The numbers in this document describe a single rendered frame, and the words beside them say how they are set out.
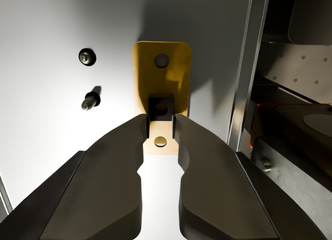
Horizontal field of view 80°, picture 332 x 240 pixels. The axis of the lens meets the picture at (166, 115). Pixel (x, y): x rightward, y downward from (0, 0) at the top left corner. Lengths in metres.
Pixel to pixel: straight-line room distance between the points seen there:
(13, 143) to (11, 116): 0.02
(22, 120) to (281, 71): 0.48
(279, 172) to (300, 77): 0.39
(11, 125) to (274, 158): 0.21
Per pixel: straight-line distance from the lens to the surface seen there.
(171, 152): 0.16
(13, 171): 0.22
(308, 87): 0.57
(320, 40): 0.20
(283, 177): 0.18
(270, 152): 0.19
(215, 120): 0.16
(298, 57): 0.53
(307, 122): 0.22
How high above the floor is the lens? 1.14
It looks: 67 degrees down
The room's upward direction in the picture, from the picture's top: 177 degrees clockwise
